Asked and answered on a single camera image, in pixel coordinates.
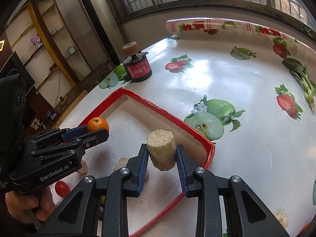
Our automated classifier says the barred window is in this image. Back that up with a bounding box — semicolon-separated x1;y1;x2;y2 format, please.
114;0;316;30

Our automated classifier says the green bok choy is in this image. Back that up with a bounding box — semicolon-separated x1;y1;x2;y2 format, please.
282;58;316;111

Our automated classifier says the red rimmed white tray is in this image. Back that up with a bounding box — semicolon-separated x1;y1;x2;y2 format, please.
48;87;216;237

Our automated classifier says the tower air conditioner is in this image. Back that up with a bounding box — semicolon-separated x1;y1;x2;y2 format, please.
75;0;125;67

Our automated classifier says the pressed wood block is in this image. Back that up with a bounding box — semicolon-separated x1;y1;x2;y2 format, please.
273;210;289;229
114;157;150;179
75;160;88;174
146;129;176;171

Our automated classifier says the orange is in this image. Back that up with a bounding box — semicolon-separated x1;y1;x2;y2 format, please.
87;117;110;132

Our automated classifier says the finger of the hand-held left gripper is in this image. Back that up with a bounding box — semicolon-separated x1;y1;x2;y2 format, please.
29;125;89;149
27;129;110;159

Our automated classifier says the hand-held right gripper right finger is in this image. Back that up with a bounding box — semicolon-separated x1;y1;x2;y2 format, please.
176;144;290;237

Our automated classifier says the person's left hand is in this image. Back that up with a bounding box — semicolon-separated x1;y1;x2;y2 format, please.
5;186;56;225

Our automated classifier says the wall shelf unit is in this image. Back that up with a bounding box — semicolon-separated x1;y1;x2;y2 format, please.
5;0;86;87

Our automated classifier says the black canister with red label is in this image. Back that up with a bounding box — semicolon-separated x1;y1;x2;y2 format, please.
122;42;153;83

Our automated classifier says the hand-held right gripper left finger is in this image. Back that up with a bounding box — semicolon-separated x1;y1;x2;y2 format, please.
37;143;150;237

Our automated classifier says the oval red tomato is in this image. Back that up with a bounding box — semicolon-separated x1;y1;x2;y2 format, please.
55;181;71;198

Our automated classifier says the purple plush toy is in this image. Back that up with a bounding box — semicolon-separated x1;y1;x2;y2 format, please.
30;35;43;48

